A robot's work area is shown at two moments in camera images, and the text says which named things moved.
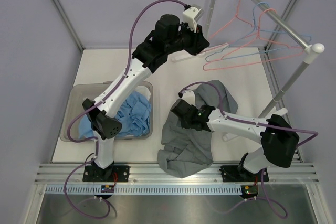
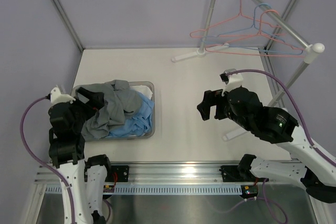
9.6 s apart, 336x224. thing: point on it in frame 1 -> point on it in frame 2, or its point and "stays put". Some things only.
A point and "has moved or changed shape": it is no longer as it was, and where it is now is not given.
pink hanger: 253,40 -> 260,43
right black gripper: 184,124 -> 212,98
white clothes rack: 310,49 stays put
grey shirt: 185,151 has moved or changed shape
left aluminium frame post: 64,14 stays put
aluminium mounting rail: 151,173 stays put
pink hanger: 223,25 -> 239,25
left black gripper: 197,39 -> 91,107
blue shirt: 135,117 stays put
